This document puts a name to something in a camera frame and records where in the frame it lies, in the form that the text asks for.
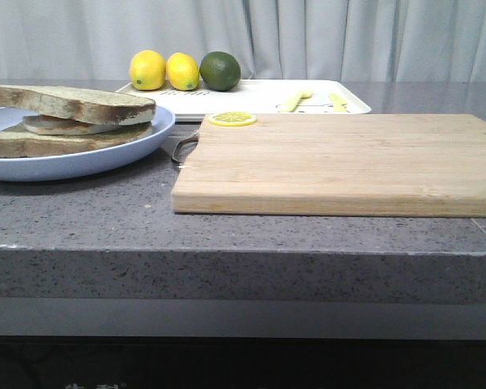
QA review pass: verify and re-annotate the yellow lemon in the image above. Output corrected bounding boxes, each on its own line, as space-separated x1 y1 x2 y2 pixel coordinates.
166 53 199 91
129 49 166 91

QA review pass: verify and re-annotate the bread slice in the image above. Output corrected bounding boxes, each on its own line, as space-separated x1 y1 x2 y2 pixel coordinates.
0 85 156 125
0 122 153 158

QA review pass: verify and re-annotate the lemon slice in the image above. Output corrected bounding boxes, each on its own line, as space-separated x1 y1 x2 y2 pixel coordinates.
207 111 257 126

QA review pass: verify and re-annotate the left yellow lemon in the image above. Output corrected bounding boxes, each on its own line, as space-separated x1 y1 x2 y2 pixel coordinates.
129 49 166 91

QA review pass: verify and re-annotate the right yellow lemon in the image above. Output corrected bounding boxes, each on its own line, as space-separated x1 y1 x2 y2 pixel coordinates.
166 53 199 91

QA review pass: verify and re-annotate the light blue round plate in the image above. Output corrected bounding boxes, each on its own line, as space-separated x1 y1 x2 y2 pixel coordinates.
0 106 175 182

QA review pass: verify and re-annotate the fried egg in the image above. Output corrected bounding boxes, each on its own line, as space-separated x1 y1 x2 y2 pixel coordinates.
22 115 120 136

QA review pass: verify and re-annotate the yellow plastic knife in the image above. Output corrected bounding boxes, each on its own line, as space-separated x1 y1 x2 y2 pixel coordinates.
329 93 348 113

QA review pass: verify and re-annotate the green lime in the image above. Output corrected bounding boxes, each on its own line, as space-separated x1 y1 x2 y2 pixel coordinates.
199 51 241 92

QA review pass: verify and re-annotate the white rectangular tray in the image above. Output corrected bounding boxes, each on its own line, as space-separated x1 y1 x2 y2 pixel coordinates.
118 79 371 122

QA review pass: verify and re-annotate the grey curtain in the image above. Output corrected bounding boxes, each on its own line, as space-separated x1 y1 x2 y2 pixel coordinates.
0 1 486 82

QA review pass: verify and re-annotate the wooden cutting board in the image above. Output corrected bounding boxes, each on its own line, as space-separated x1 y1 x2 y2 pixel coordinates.
172 113 486 217

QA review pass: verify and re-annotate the metal cutting board handle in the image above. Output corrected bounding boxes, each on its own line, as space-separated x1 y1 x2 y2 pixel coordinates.
171 135 199 164

